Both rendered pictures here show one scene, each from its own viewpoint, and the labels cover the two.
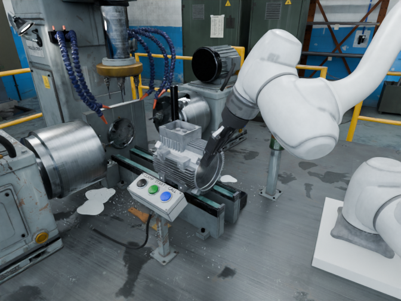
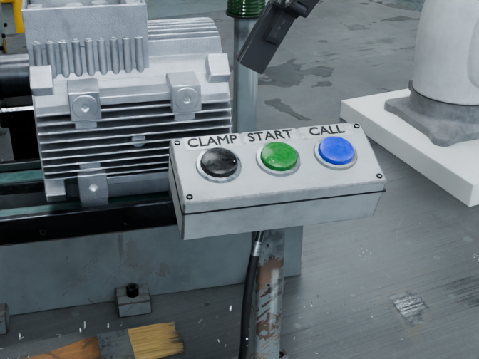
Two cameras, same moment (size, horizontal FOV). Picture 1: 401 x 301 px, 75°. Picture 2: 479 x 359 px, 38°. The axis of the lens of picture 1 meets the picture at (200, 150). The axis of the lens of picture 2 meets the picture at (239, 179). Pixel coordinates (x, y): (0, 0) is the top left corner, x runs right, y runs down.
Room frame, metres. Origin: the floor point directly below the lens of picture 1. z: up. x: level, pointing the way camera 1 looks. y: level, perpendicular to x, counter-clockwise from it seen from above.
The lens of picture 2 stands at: (0.34, 0.57, 1.33)
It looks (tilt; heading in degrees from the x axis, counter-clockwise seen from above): 29 degrees down; 306
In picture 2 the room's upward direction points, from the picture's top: 1 degrees clockwise
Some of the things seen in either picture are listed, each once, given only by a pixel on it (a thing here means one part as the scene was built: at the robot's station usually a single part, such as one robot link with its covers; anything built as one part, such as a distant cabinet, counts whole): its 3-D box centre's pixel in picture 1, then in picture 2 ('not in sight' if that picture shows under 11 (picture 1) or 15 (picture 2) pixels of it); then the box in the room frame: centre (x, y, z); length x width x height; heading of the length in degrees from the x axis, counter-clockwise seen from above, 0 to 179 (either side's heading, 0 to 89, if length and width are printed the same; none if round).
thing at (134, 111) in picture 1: (116, 138); not in sight; (1.18, 0.41, 0.97); 0.30 x 0.11 x 0.34; 140
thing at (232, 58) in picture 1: (224, 84); not in sight; (1.55, -0.14, 1.16); 0.33 x 0.26 x 0.42; 140
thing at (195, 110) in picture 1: (185, 114); not in sight; (1.33, 0.08, 1.04); 0.41 x 0.25 x 0.25; 140
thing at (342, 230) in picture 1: (364, 221); (448, 100); (0.71, -0.57, 0.86); 0.22 x 0.18 x 0.06; 146
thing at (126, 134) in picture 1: (122, 134); not in sight; (1.14, 0.37, 1.01); 0.15 x 0.02 x 0.15; 140
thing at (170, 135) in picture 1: (180, 135); (85, 28); (0.90, 0.07, 1.11); 0.12 x 0.11 x 0.07; 50
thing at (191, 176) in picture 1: (188, 161); (129, 107); (0.87, 0.04, 1.01); 0.20 x 0.19 x 0.19; 50
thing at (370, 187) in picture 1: (378, 193); (475, 25); (0.69, -0.56, 1.00); 0.18 x 0.16 x 0.22; 5
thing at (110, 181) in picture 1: (109, 173); not in sight; (1.04, 0.42, 0.86); 0.07 x 0.06 x 0.12; 140
